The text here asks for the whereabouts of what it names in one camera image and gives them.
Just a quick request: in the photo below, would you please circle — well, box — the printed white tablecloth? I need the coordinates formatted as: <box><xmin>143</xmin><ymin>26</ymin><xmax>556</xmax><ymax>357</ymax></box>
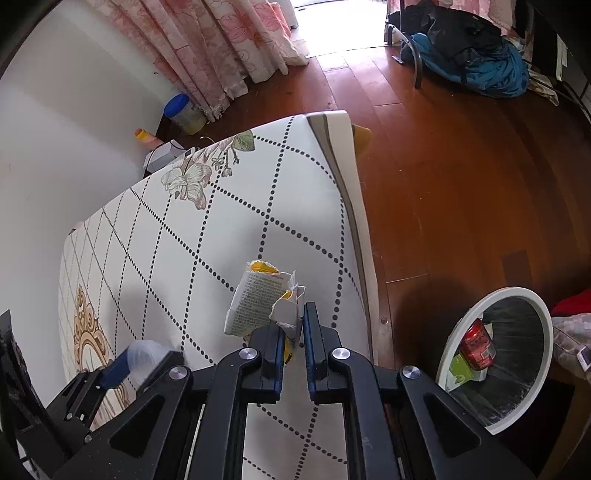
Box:
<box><xmin>58</xmin><ymin>111</ymin><xmax>384</xmax><ymax>480</ymax></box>

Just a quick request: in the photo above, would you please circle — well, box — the white round trash bin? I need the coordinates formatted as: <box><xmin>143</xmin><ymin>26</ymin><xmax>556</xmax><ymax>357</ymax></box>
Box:
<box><xmin>434</xmin><ymin>286</ymin><xmax>554</xmax><ymax>435</ymax></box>

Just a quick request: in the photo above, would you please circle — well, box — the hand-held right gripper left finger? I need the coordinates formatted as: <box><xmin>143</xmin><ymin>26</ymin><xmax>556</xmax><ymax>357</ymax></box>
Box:
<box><xmin>51</xmin><ymin>325</ymin><xmax>287</xmax><ymax>480</ymax></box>

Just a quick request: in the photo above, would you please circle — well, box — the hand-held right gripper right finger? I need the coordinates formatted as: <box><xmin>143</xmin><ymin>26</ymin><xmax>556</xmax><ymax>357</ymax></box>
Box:
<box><xmin>302</xmin><ymin>302</ymin><xmax>536</xmax><ymax>480</ymax></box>

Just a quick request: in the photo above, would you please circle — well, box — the metal frame chair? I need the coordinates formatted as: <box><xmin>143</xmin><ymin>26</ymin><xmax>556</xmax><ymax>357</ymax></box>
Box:
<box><xmin>385</xmin><ymin>23</ymin><xmax>424</xmax><ymax>89</ymax></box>

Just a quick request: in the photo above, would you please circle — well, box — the wooden table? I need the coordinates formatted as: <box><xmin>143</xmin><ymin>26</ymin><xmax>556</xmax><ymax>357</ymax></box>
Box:
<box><xmin>352</xmin><ymin>124</ymin><xmax>373</xmax><ymax>153</ymax></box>

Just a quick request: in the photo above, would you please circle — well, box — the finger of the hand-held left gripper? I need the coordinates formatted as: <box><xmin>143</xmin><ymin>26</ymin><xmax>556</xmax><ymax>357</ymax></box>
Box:
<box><xmin>45</xmin><ymin>353</ymin><xmax>136</xmax><ymax>455</ymax></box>
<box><xmin>141</xmin><ymin>351</ymin><xmax>186</xmax><ymax>385</ymax></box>

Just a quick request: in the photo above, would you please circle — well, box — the red soda can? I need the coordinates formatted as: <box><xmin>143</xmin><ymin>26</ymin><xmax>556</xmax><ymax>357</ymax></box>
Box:
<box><xmin>463</xmin><ymin>319</ymin><xmax>496</xmax><ymax>371</ymax></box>

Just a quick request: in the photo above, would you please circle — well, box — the red cloth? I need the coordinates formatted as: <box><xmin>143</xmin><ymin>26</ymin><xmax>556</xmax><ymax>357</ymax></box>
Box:
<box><xmin>549</xmin><ymin>286</ymin><xmax>591</xmax><ymax>319</ymax></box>

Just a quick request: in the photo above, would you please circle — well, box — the white floor box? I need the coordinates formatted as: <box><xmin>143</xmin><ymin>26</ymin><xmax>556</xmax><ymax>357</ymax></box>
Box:
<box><xmin>143</xmin><ymin>141</ymin><xmax>195</xmax><ymax>178</ymax></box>

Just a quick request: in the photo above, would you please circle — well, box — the blue clothing heap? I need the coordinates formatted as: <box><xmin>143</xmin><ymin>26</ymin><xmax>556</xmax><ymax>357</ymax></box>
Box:
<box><xmin>402</xmin><ymin>32</ymin><xmax>529</xmax><ymax>97</ymax></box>

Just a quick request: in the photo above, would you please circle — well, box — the black clothing heap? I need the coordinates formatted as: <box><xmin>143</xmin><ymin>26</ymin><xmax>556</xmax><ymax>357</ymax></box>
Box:
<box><xmin>388</xmin><ymin>0</ymin><xmax>504</xmax><ymax>65</ymax></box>

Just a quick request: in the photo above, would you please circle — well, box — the blue lidded plastic jar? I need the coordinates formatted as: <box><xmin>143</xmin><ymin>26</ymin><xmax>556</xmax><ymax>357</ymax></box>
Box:
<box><xmin>165</xmin><ymin>93</ymin><xmax>207</xmax><ymax>136</ymax></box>

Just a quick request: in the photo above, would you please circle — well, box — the green and white box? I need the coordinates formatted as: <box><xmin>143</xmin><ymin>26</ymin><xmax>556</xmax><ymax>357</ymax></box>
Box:
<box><xmin>448</xmin><ymin>353</ymin><xmax>488</xmax><ymax>384</ymax></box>

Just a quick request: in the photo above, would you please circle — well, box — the yellow packet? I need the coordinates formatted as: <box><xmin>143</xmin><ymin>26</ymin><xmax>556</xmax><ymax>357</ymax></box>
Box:
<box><xmin>224</xmin><ymin>260</ymin><xmax>306</xmax><ymax>365</ymax></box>

